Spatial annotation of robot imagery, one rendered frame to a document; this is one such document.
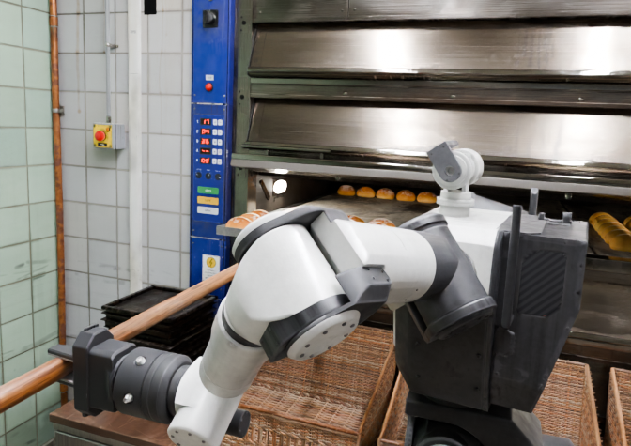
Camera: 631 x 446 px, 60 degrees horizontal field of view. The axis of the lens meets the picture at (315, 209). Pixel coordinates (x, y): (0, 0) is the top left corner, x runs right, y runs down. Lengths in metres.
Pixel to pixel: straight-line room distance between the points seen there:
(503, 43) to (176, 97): 1.19
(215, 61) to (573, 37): 1.18
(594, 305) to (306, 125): 1.10
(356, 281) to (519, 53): 1.41
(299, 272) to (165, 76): 1.78
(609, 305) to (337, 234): 1.47
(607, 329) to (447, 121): 0.80
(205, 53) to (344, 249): 1.64
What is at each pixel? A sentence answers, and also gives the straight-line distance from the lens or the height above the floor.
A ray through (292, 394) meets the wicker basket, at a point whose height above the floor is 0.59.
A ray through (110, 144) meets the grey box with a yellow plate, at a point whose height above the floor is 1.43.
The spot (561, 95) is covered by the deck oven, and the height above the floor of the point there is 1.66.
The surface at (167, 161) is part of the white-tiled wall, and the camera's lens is 2.23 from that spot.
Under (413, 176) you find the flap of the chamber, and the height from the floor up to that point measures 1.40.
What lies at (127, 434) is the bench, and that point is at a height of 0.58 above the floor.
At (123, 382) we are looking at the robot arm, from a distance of 0.77.
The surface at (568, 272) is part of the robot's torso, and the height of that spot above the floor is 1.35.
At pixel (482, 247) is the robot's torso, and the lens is 0.85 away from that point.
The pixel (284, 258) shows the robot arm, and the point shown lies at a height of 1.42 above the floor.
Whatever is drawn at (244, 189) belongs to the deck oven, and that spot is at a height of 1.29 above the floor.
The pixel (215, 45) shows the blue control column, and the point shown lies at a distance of 2.09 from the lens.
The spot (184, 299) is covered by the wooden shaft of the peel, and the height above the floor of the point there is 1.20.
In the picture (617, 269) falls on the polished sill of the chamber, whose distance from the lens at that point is 1.90.
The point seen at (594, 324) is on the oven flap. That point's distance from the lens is 1.92.
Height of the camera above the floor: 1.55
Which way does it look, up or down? 9 degrees down
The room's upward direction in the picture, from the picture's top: 3 degrees clockwise
